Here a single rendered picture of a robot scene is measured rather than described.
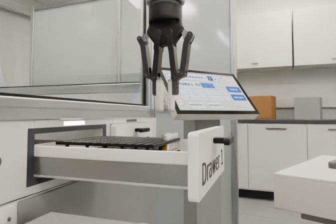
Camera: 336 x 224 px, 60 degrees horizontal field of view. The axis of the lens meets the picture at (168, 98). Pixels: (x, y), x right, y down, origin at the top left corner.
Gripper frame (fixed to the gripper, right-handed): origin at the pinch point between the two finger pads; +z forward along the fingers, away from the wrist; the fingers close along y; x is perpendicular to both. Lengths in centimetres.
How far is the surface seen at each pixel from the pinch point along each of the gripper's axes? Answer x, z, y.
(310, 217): -12.0, 27.2, -29.9
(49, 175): 13.5, 15.9, 19.5
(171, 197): -162, 70, 51
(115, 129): -16.2, 8.6, 21.3
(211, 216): -90, 57, 6
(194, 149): 15.5, 9.6, -10.1
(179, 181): 13.9, 15.0, -7.1
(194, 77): -89, -15, 14
